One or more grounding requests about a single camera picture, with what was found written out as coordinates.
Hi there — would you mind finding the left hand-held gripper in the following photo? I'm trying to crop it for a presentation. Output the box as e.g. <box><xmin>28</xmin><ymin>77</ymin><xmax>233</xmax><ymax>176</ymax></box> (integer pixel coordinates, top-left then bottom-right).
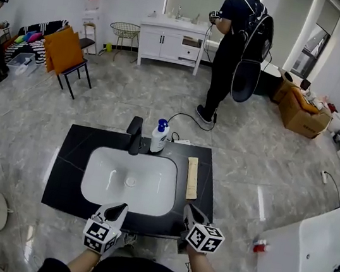
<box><xmin>79</xmin><ymin>197</ymin><xmax>130</xmax><ymax>258</ymax></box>

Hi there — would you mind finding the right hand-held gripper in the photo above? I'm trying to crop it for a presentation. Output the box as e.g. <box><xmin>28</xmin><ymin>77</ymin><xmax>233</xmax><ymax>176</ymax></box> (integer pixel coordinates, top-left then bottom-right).
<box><xmin>174</xmin><ymin>202</ymin><xmax>231</xmax><ymax>261</ymax></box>

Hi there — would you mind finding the person's left forearm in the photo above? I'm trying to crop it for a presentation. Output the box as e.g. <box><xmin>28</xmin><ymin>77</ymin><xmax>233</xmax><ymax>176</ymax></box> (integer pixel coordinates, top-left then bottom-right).
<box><xmin>65</xmin><ymin>245</ymin><xmax>104</xmax><ymax>272</ymax></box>

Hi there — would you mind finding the white sink basin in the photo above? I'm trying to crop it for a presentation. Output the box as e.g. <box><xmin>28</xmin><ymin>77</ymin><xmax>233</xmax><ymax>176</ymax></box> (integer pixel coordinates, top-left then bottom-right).
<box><xmin>76</xmin><ymin>144</ymin><xmax>182</xmax><ymax>220</ymax></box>

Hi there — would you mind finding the black top sink cabinet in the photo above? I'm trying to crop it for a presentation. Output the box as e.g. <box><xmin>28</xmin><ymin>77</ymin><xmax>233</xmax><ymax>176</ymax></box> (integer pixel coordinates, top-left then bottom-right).
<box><xmin>38</xmin><ymin>120</ymin><xmax>225</xmax><ymax>245</ymax></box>

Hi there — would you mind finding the red bottle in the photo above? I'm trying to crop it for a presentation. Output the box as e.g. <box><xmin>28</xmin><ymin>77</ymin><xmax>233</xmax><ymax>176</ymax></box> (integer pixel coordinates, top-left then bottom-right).
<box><xmin>252</xmin><ymin>240</ymin><xmax>270</xmax><ymax>256</ymax></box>

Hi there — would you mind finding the black sink faucet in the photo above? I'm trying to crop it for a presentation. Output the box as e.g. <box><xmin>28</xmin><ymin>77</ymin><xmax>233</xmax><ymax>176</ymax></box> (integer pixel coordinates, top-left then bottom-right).
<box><xmin>123</xmin><ymin>114</ymin><xmax>149</xmax><ymax>158</ymax></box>

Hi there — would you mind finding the white soap bottle blue pump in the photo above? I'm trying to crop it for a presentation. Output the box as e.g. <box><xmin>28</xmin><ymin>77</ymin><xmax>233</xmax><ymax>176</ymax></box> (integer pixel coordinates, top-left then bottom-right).
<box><xmin>148</xmin><ymin>117</ymin><xmax>172</xmax><ymax>156</ymax></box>

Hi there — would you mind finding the white bathtub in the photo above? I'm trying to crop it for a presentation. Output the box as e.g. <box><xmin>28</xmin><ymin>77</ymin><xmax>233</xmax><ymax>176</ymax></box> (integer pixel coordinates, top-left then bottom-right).
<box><xmin>253</xmin><ymin>188</ymin><xmax>340</xmax><ymax>272</ymax></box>

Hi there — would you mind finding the black chair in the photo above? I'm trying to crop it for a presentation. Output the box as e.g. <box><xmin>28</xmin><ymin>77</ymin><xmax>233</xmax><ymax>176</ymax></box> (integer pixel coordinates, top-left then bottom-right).
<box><xmin>53</xmin><ymin>56</ymin><xmax>97</xmax><ymax>102</ymax></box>

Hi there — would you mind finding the large cardboard box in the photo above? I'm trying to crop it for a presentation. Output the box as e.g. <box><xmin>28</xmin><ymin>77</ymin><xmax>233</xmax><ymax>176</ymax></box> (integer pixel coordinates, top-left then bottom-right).
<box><xmin>274</xmin><ymin>85</ymin><xmax>336</xmax><ymax>142</ymax></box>

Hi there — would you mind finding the dark green bathtub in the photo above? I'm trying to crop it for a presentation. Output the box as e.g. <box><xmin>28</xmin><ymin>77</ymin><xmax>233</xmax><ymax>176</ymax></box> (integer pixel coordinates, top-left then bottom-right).
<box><xmin>253</xmin><ymin>60</ymin><xmax>285</xmax><ymax>99</ymax></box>

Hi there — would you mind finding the small cardboard box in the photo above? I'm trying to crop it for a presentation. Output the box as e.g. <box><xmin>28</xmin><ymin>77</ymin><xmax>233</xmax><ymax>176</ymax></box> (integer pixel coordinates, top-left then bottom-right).
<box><xmin>271</xmin><ymin>66</ymin><xmax>303</xmax><ymax>107</ymax></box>

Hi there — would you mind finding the orange cushion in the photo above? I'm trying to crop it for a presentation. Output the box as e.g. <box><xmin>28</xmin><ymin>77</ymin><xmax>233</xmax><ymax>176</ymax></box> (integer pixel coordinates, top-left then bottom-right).
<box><xmin>37</xmin><ymin>22</ymin><xmax>90</xmax><ymax>79</ymax></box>

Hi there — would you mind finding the white vanity cabinet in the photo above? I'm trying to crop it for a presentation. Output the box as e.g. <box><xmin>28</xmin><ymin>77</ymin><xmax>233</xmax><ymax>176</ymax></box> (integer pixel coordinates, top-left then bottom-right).
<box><xmin>133</xmin><ymin>10</ymin><xmax>212</xmax><ymax>77</ymax></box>

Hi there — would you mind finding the clear plastic storage box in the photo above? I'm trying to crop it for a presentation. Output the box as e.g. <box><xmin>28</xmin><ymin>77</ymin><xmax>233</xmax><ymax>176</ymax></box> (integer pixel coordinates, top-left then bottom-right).
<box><xmin>4</xmin><ymin>49</ymin><xmax>41</xmax><ymax>80</ymax></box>

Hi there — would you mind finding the wooden seat chair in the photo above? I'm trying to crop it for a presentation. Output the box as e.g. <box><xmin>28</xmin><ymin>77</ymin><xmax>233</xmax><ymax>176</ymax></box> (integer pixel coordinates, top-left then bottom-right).
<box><xmin>76</xmin><ymin>22</ymin><xmax>102</xmax><ymax>56</ymax></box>

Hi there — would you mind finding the striped sofa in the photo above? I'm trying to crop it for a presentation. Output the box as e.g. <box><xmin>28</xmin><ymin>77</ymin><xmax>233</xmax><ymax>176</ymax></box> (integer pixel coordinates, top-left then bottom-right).
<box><xmin>3</xmin><ymin>11</ymin><xmax>71</xmax><ymax>73</ymax></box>

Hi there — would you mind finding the window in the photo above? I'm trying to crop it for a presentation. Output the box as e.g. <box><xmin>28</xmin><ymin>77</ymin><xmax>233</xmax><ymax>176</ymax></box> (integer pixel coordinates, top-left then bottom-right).
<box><xmin>289</xmin><ymin>0</ymin><xmax>340</xmax><ymax>83</ymax></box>

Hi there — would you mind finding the black power cable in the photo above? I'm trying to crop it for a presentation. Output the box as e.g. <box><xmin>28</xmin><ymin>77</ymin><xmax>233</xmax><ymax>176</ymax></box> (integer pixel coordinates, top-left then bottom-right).
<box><xmin>166</xmin><ymin>100</ymin><xmax>219</xmax><ymax>134</ymax></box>

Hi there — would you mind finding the wire basket stool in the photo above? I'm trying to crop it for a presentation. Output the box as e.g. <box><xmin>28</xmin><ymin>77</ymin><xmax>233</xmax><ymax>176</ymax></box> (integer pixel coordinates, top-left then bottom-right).
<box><xmin>104</xmin><ymin>20</ymin><xmax>143</xmax><ymax>64</ymax></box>

